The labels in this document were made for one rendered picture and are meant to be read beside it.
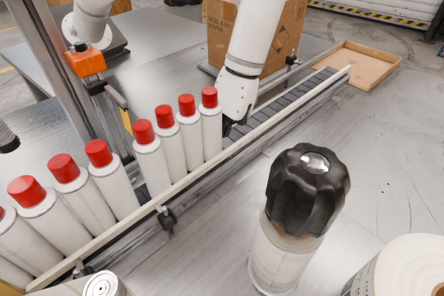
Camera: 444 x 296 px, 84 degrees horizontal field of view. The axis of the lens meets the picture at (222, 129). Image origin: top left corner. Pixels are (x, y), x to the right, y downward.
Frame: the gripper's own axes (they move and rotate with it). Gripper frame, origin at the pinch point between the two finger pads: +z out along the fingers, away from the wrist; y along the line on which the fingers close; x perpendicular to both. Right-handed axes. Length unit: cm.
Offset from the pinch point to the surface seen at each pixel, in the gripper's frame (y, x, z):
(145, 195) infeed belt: -1.2, -19.7, 13.9
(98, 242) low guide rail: 4.2, -31.9, 14.7
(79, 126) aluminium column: -12.3, -29.2, 0.3
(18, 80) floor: -271, -2, 100
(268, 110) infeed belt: -2.1, 22.1, -1.3
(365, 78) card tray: 8, 70, -14
